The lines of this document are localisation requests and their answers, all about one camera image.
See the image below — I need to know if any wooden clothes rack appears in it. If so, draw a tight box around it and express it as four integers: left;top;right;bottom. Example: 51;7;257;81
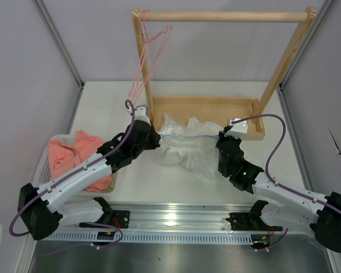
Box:
146;7;317;130

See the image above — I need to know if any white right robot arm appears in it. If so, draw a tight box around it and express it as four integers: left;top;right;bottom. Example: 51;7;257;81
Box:
215;131;341;253

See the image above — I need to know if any aluminium frame post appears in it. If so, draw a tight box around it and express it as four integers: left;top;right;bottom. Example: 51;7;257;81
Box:
32;0;84;90
278;0;337;90

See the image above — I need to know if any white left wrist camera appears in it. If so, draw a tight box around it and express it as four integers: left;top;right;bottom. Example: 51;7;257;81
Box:
131;105;151;125

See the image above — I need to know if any white skirt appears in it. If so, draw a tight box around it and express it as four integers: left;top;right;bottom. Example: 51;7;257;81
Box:
152;114;228;184

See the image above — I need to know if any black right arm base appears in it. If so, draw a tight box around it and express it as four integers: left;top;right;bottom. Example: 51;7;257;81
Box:
226;200;269;231

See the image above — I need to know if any right aluminium frame post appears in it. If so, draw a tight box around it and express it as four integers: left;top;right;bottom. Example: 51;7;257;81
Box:
278;0;337;90

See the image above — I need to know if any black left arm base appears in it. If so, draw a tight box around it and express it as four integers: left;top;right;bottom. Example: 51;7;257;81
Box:
79;197;131;229

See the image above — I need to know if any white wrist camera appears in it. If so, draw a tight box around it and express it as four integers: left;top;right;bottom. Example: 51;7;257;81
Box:
225;118;248;139
131;105;151;125

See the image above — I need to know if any blue wire hanger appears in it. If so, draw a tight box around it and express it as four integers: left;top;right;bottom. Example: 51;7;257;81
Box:
161;134;218;143

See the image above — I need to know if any aluminium mounting rail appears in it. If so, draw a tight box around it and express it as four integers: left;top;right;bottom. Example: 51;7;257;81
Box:
27;201;338;235

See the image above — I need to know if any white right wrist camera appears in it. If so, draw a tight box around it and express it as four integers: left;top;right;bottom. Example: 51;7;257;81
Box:
225;118;248;139

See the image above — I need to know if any pink wire hanger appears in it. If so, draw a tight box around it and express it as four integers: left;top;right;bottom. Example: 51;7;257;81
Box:
128;7;172;109

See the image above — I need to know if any white slotted cable duct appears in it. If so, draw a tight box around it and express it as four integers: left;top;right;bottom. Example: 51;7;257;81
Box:
45;230;253;245

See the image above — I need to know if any left aluminium frame post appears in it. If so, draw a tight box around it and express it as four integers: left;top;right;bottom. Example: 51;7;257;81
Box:
32;0;84;90

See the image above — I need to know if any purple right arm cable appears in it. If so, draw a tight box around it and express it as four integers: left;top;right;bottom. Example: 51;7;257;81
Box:
231;113;341;213

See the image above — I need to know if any white plastic laundry basket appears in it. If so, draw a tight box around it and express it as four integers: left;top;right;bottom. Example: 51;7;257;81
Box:
32;134;117;197

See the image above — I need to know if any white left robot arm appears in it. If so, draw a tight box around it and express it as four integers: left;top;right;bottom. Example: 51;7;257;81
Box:
18;119;160;241

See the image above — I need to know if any pink garment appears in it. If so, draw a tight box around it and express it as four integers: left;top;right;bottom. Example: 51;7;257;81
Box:
48;130;104;180

